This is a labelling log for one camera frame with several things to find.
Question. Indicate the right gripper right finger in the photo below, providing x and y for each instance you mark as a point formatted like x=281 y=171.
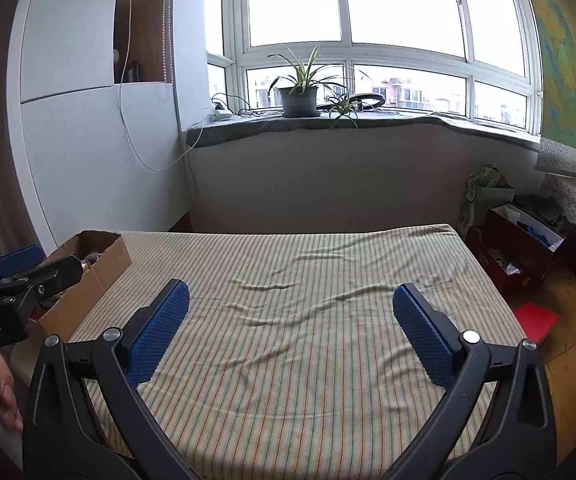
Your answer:
x=517 y=436

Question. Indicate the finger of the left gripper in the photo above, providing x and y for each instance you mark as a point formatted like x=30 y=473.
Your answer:
x=20 y=288
x=20 y=261

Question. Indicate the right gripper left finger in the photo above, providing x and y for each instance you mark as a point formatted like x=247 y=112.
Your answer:
x=84 y=417

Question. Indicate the bagged sliced bread loaf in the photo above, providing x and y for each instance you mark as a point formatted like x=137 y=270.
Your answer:
x=89 y=261

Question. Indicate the person's left hand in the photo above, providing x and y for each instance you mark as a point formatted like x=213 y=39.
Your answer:
x=10 y=415

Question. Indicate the open cardboard box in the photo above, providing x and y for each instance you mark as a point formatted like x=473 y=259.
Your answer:
x=77 y=301

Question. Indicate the red paper sheet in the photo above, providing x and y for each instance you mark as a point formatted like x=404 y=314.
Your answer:
x=536 y=321

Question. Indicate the red storage box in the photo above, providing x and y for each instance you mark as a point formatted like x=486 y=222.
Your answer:
x=514 y=249

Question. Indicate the white cabinet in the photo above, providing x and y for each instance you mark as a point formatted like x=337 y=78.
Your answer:
x=88 y=152

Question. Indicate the striped tablecloth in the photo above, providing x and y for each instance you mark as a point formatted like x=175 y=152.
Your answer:
x=289 y=363

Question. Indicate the green printed bag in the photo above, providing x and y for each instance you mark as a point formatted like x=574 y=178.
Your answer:
x=482 y=191

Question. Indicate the white power adapter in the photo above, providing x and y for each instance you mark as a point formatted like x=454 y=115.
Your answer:
x=219 y=114

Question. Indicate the potted spider plant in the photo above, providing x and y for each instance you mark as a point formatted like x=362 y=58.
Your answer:
x=299 y=94

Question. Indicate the small trailing plant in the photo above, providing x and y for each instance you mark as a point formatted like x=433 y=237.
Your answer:
x=343 y=110

